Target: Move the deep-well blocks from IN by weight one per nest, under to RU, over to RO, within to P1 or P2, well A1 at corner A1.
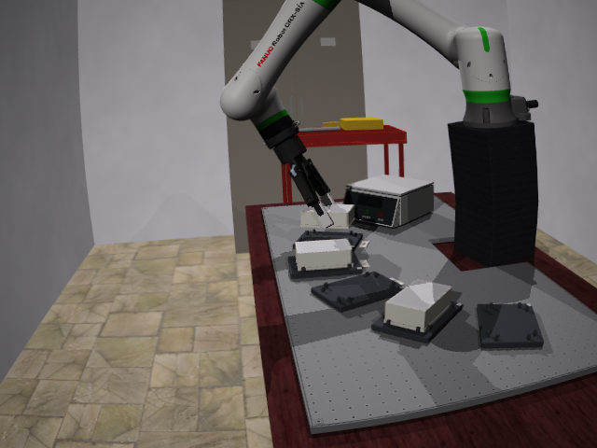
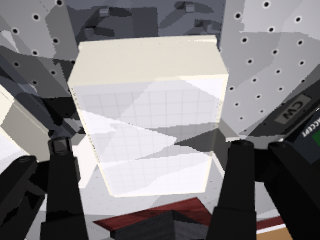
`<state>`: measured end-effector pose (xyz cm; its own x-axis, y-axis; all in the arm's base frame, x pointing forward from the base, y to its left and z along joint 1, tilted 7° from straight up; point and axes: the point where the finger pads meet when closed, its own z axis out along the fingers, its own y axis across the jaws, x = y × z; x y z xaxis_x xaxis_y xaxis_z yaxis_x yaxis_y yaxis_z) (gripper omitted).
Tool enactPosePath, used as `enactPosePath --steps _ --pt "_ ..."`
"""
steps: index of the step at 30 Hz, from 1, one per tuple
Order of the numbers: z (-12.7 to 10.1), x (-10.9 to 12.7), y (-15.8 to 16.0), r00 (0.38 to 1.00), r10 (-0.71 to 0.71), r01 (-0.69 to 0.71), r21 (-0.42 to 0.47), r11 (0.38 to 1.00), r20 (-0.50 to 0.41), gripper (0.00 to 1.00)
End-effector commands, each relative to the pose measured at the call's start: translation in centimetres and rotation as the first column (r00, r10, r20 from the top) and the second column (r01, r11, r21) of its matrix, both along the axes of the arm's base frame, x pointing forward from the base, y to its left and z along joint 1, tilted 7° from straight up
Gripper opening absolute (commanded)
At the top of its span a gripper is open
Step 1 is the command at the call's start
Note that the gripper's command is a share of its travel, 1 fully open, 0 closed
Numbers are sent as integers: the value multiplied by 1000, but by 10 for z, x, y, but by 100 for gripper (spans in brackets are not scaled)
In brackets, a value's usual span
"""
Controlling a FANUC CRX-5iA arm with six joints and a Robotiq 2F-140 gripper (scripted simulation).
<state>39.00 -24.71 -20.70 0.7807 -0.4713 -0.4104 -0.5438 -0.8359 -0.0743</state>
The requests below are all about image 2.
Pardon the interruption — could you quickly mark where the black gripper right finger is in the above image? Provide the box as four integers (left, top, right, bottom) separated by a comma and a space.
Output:
205, 117, 320, 240

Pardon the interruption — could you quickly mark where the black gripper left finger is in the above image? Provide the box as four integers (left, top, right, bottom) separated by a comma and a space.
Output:
0, 127, 97, 240

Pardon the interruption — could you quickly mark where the white rectangular block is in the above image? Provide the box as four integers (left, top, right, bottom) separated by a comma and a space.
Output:
68, 35, 228, 197
0, 85, 50, 174

